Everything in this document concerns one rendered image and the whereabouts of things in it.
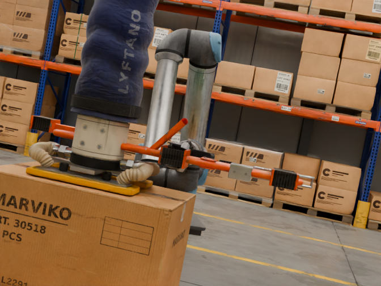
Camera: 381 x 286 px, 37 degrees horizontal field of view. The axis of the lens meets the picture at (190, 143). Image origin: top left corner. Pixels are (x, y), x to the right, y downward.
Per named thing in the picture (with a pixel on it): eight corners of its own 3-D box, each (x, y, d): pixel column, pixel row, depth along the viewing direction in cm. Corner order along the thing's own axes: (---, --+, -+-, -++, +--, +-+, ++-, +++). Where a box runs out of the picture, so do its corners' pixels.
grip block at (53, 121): (29, 128, 210) (31, 115, 209) (38, 128, 218) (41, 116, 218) (50, 133, 208) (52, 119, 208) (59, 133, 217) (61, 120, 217)
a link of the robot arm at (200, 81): (171, 169, 273) (188, 22, 231) (207, 173, 272) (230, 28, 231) (167, 188, 260) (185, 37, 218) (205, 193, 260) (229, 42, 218)
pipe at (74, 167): (29, 161, 174) (32, 143, 173) (59, 157, 198) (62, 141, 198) (135, 184, 169) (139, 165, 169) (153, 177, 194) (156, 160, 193)
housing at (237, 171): (227, 177, 174) (230, 163, 174) (229, 176, 181) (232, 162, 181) (249, 182, 173) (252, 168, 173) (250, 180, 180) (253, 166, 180)
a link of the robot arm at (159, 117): (159, 19, 224) (131, 184, 205) (190, 23, 224) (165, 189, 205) (159, 33, 235) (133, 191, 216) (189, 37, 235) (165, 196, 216)
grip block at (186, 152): (156, 163, 176) (160, 145, 175) (163, 162, 185) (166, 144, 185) (183, 169, 174) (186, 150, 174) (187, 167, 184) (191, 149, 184)
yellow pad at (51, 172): (24, 173, 172) (27, 157, 172) (38, 171, 182) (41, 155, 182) (131, 196, 167) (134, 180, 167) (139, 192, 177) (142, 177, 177)
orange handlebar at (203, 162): (18, 130, 184) (20, 120, 184) (54, 130, 214) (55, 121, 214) (302, 189, 171) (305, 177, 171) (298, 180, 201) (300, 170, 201)
